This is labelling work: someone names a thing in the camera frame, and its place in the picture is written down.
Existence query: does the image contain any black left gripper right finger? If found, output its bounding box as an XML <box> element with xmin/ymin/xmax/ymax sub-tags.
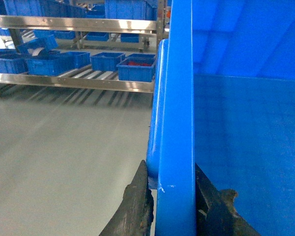
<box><xmin>195</xmin><ymin>165</ymin><xmax>259</xmax><ymax>236</ymax></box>

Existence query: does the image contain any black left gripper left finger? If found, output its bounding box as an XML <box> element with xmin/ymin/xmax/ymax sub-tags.
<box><xmin>100</xmin><ymin>160</ymin><xmax>154</xmax><ymax>236</ymax></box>

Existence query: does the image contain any large blue plastic crate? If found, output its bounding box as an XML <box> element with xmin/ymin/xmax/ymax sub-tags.
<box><xmin>147</xmin><ymin>0</ymin><xmax>295</xmax><ymax>236</ymax></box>

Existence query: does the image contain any stainless steel roller shelf rack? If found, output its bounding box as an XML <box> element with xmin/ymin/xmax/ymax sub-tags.
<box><xmin>0</xmin><ymin>0</ymin><xmax>169</xmax><ymax>96</ymax></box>

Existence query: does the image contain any blue bin with red items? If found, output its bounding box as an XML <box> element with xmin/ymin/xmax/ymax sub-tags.
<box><xmin>117</xmin><ymin>58</ymin><xmax>156</xmax><ymax>83</ymax></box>

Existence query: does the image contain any small blue bin centre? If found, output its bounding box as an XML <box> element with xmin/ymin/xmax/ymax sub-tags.
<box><xmin>90</xmin><ymin>52</ymin><xmax>125</xmax><ymax>72</ymax></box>

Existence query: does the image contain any wide blue bin on rollers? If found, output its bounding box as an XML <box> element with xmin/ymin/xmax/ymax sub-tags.
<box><xmin>26</xmin><ymin>52</ymin><xmax>90</xmax><ymax>76</ymax></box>

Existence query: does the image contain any tilted blue bin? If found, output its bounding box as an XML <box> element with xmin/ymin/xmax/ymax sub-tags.
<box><xmin>17</xmin><ymin>35</ymin><xmax>58</xmax><ymax>55</ymax></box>

